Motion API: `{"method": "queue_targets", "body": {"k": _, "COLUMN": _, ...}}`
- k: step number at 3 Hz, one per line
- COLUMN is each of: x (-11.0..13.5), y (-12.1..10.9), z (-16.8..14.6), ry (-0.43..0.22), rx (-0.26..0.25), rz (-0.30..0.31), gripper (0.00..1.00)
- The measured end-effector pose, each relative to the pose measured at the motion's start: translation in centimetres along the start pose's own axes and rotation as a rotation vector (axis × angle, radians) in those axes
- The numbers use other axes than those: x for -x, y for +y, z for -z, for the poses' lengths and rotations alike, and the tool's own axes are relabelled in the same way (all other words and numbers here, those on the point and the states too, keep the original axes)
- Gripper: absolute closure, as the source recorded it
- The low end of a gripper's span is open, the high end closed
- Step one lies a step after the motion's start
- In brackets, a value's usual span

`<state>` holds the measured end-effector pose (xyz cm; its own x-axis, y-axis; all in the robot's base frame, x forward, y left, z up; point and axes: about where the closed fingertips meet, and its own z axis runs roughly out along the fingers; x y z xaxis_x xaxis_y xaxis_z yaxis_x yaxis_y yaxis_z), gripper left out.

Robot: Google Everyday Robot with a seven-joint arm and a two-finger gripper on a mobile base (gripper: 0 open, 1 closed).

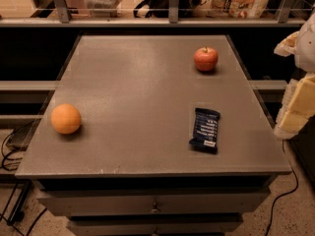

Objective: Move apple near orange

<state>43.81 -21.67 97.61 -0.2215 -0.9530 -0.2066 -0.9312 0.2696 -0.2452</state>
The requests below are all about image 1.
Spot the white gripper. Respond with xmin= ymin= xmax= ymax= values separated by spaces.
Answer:
xmin=274 ymin=14 xmax=315 ymax=140

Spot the red apple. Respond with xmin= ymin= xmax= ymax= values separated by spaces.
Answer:
xmin=194 ymin=47 xmax=219 ymax=72

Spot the printed snack bag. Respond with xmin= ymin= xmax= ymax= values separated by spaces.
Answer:
xmin=207 ymin=0 xmax=269 ymax=19

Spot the dark blue snack bar wrapper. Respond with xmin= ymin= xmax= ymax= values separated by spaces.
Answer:
xmin=189 ymin=108 xmax=221 ymax=153

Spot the black bag on shelf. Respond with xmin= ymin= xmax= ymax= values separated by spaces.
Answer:
xmin=133 ymin=0 xmax=208 ymax=18

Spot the clear plastic container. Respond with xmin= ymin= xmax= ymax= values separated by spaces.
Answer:
xmin=85 ymin=0 xmax=122 ymax=18

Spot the orange fruit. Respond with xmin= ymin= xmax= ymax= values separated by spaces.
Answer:
xmin=50 ymin=104 xmax=82 ymax=135

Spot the metal shelf rail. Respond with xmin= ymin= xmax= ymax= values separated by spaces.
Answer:
xmin=0 ymin=0 xmax=314 ymax=28

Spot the black floor cable right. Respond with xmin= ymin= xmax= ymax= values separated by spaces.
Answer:
xmin=264 ymin=141 xmax=300 ymax=236

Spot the black cables left floor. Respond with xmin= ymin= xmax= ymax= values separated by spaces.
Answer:
xmin=0 ymin=121 xmax=48 ymax=236

